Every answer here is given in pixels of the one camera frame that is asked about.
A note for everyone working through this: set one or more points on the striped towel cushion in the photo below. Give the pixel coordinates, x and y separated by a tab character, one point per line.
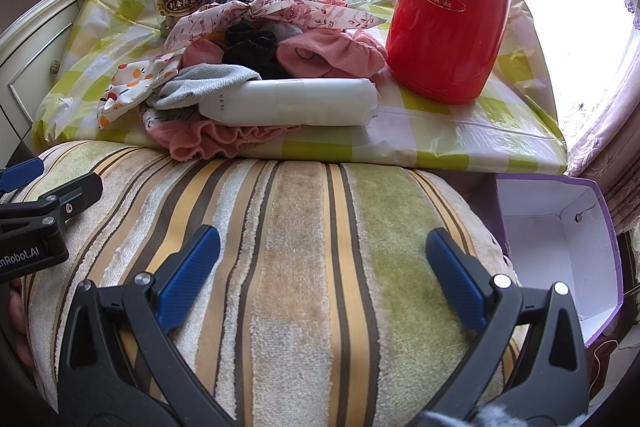
321	310

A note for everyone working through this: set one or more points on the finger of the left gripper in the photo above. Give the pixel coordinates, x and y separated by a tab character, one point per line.
73	197
13	178

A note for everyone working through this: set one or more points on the green checkered plastic tablecloth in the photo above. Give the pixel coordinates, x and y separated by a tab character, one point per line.
511	127

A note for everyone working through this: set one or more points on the white purple cardboard box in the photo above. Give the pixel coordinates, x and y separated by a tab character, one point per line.
556	229

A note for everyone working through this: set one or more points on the orange dotted white cloth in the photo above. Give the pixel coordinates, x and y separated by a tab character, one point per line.
133	83

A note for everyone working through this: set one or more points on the lace floral curtain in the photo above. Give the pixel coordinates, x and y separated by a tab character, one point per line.
600	114

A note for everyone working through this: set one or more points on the left hand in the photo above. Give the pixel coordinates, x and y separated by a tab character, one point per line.
17	318

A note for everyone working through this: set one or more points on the white cylindrical bottle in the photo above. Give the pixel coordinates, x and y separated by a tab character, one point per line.
318	102

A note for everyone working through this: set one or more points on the floral pink white cloth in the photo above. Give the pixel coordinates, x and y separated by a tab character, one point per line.
305	14

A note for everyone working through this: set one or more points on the grey herringbone drawstring pouch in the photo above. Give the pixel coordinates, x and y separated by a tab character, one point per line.
194	84

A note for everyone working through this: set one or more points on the pink ruffled cloth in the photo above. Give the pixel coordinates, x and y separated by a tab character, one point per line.
205	139

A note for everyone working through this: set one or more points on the white cabinet with drawers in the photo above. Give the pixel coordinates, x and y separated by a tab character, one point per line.
32	49

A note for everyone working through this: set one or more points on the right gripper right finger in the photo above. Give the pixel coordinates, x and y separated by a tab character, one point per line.
549	383

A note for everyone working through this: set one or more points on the pink fleece cloth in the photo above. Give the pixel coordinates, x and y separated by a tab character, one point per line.
326	53

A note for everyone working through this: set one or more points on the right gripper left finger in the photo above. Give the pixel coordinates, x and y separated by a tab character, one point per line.
118	365

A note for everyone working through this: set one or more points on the red thermos flask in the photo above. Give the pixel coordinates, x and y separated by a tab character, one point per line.
445	49

